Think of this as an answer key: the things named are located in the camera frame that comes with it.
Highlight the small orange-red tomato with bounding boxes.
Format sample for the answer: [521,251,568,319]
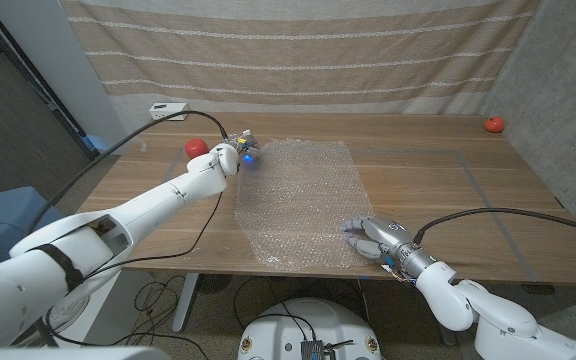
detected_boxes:
[484,115,506,134]

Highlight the dark door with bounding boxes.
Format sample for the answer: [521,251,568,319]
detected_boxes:
[0,8,97,205]

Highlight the black round floor base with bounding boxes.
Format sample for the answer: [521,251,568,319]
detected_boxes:
[195,273,233,295]

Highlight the black torso cable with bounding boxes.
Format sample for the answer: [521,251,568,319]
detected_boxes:
[231,275,318,342]

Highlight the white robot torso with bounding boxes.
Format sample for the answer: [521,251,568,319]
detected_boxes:
[236,297,383,360]

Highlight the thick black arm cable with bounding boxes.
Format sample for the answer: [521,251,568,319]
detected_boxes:
[412,206,576,246]
[26,109,232,236]

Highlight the red apple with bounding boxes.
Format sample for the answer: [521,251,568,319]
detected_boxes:
[184,138,210,160]

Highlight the grey table leg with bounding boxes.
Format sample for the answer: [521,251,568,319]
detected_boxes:
[437,324,458,347]
[171,272,202,334]

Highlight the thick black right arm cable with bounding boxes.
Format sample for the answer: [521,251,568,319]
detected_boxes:
[412,206,576,246]

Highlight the grey device on torso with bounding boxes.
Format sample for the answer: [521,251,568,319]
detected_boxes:
[300,339,340,360]

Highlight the white power strip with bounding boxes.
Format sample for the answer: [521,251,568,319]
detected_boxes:
[148,102,190,122]

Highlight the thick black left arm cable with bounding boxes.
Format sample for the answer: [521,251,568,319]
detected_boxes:
[26,109,232,236]

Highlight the white sneaker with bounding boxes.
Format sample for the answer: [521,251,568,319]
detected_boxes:
[47,294,92,331]

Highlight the beige striped backdrop cloth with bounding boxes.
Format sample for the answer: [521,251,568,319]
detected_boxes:
[60,0,542,116]

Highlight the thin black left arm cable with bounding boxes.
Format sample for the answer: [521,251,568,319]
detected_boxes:
[42,191,224,349]

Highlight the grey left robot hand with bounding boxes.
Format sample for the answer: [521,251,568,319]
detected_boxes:
[225,129,263,165]

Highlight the clear bubble wrap sheet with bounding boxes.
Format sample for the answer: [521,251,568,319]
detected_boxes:
[234,138,377,273]

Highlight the black floor cable coil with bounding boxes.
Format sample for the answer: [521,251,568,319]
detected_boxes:
[126,273,212,360]

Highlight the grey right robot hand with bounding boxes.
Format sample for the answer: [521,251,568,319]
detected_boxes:
[342,215,438,281]

